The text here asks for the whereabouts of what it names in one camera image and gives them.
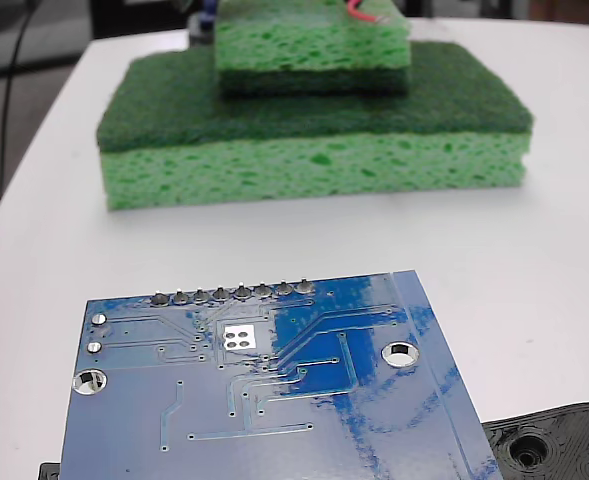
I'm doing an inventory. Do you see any red wire with stripped end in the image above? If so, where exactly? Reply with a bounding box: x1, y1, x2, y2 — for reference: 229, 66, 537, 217
343, 0, 393, 26

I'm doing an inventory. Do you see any black hanging cable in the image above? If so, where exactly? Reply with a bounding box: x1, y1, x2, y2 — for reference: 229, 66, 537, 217
0, 0, 41, 211

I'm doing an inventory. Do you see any black plastic mount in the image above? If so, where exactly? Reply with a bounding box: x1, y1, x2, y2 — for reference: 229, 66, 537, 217
37, 399, 589, 480

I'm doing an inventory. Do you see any blue printed circuit board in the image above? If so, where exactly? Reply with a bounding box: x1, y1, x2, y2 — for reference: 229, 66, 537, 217
58, 269, 505, 480

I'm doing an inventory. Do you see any small green scrub sponge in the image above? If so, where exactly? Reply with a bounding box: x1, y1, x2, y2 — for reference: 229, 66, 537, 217
212, 0, 414, 99

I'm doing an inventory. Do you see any large green scrub sponge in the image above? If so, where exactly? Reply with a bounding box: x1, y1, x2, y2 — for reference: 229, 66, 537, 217
96, 40, 534, 212

